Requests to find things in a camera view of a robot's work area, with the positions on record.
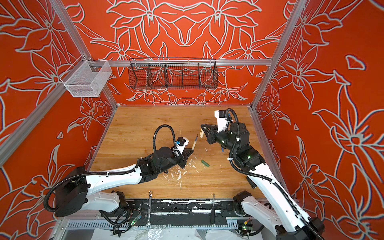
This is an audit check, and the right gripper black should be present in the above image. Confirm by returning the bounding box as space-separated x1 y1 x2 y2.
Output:
200 122 241 155

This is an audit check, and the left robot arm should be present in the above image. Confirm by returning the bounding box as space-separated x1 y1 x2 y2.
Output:
43 125 194 217

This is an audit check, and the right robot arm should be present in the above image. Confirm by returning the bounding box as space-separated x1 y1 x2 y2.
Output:
201 109 325 240

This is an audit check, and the green pen cap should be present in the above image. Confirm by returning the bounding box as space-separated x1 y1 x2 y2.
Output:
201 160 210 167

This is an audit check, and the silver wrench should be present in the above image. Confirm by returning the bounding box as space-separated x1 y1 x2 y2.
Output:
146 191 153 229

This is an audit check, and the black clamp bar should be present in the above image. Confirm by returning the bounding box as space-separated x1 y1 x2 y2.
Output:
210 194 216 225

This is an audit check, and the clear plastic bin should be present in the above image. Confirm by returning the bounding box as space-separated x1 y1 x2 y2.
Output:
59 55 112 98

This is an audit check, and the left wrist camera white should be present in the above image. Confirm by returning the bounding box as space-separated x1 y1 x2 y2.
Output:
175 137 189 154

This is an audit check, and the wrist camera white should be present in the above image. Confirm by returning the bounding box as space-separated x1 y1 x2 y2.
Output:
175 137 189 154
214 110 229 133

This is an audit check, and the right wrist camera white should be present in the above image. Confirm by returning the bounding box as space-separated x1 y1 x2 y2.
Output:
214 110 229 133

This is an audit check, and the black mounting base plate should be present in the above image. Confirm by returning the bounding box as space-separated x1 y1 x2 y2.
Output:
127 199 251 225

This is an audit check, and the grey slotted cable duct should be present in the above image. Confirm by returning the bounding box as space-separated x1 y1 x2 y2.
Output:
65 220 239 231

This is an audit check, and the black wire basket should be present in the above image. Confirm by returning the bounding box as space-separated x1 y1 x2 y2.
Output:
128 58 219 90

